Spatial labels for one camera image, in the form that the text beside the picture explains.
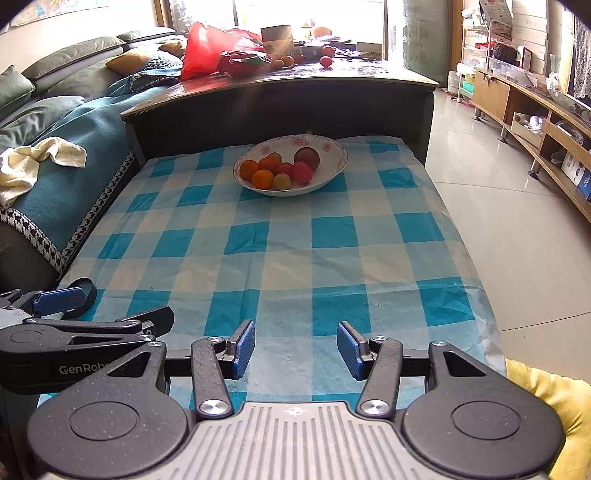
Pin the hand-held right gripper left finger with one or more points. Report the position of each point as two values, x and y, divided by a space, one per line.
242 350

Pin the blue checkered tablecloth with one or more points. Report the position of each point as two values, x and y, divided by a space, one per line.
286 277

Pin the dark coffee table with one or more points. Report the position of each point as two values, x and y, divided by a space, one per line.
207 120

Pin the black basket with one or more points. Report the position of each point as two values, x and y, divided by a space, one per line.
503 52

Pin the wall poster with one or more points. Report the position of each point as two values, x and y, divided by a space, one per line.
55 11

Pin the yellow fabric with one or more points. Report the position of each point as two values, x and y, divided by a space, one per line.
554 397

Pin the yellow peach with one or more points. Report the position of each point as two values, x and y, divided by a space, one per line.
281 182

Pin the white lace curtain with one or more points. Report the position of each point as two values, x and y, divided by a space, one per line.
582 55

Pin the dark red apple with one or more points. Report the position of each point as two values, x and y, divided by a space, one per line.
307 158

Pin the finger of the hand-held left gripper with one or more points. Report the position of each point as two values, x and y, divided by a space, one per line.
60 299
157 319

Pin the dark knitted cushion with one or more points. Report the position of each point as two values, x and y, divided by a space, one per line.
161 63

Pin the red green snack bag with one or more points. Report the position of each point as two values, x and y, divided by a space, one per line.
242 64

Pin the red tomato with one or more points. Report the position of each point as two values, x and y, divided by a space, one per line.
328 50
326 62

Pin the cream towel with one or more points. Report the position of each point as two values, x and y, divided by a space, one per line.
27 161

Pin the white blue box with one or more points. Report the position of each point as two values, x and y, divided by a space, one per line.
577 175

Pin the small red fruit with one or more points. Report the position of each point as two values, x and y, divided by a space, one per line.
301 174
284 168

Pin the red plastic bag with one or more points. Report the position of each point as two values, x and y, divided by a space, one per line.
198 50

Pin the white floral bowl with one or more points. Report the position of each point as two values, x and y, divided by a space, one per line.
331 159

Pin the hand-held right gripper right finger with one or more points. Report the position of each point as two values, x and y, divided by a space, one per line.
349 350

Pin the yellow cushion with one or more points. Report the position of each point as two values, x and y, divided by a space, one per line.
129 61

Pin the wooden cabinet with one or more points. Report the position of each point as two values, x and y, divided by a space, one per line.
521 99

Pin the white storage cart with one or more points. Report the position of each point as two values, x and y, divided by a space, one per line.
461 87

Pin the brown cardboard box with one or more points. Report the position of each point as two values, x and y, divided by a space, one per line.
277 37

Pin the green leather sofa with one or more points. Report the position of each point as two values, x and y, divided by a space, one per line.
55 60

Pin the yellowish fruit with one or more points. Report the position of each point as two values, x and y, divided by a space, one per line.
275 157

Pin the pale green curtain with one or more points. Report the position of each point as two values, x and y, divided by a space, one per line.
425 41

